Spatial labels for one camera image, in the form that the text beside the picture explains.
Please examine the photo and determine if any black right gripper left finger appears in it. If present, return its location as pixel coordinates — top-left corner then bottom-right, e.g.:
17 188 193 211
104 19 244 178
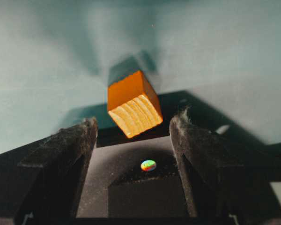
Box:
18 117 98 225

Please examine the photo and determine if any orange wooden block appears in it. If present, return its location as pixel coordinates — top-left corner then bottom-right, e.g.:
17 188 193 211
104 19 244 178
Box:
107 71 163 138

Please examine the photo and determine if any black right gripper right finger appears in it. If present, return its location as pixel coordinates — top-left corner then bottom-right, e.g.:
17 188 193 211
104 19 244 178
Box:
169 108 281 218

